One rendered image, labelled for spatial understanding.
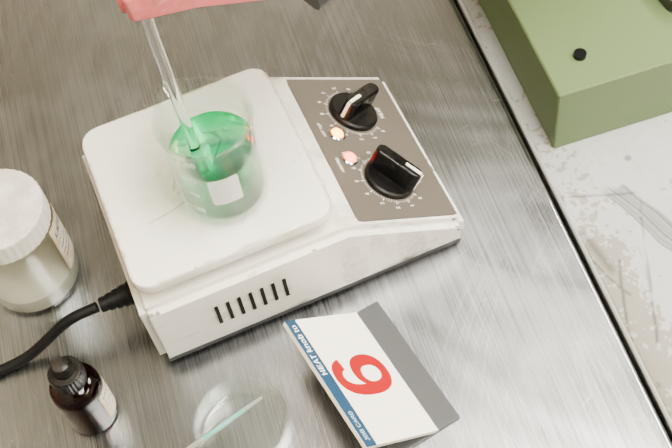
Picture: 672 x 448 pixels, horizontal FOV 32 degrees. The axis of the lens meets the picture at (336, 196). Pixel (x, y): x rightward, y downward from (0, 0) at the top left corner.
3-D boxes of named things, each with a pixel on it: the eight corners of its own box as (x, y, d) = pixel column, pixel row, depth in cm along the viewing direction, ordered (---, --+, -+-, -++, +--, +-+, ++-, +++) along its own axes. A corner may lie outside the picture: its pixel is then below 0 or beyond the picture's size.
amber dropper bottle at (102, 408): (88, 446, 69) (52, 399, 63) (58, 412, 70) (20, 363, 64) (128, 412, 69) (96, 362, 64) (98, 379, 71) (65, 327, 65)
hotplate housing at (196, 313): (383, 97, 80) (375, 19, 74) (467, 246, 73) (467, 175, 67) (75, 218, 77) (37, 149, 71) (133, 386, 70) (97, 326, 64)
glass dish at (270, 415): (311, 448, 67) (306, 434, 65) (227, 499, 66) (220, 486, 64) (264, 374, 70) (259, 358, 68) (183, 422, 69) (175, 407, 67)
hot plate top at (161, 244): (264, 70, 72) (262, 61, 72) (339, 219, 66) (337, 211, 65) (80, 141, 71) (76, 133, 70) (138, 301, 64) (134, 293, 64)
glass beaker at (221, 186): (293, 189, 67) (273, 103, 60) (224, 251, 65) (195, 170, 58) (223, 134, 69) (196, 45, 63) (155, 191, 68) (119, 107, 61)
